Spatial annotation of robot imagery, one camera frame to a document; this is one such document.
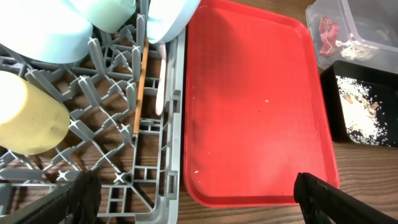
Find yellow plastic cup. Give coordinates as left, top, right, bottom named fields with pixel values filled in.
left=1, top=71, right=70, bottom=155

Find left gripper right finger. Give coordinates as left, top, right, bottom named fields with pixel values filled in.
left=294, top=172, right=397, bottom=224

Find wooden chopstick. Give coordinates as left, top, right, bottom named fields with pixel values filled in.
left=133, top=38, right=149, bottom=134

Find red plastic serving tray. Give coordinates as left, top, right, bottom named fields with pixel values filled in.
left=184, top=0, right=340, bottom=207

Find red snack wrapper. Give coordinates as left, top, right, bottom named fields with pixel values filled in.
left=318, top=16, right=340, bottom=56

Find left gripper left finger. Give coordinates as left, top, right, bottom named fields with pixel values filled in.
left=1, top=170, right=101, bottom=224

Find black rectangular tray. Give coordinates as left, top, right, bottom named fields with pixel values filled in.
left=320, top=61, right=397, bottom=147

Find rice and peanut scraps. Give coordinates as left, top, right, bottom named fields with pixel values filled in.
left=336, top=76, right=388, bottom=146

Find white tissue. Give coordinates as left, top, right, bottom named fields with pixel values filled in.
left=336, top=33, right=379, bottom=61

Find grey plastic dishwasher rack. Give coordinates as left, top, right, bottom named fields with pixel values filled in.
left=1, top=1, right=185, bottom=223

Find clear plastic waste bin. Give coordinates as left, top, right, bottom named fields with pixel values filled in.
left=305, top=0, right=397, bottom=73

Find light green bowl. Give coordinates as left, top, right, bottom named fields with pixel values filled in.
left=70, top=0, right=136, bottom=33

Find white plastic fork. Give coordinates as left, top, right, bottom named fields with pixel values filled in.
left=155, top=43, right=167, bottom=116

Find light blue bowl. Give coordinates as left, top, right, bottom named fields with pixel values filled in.
left=1, top=0, right=93, bottom=63

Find light blue round plate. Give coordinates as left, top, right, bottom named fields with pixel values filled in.
left=146, top=0, right=201, bottom=44

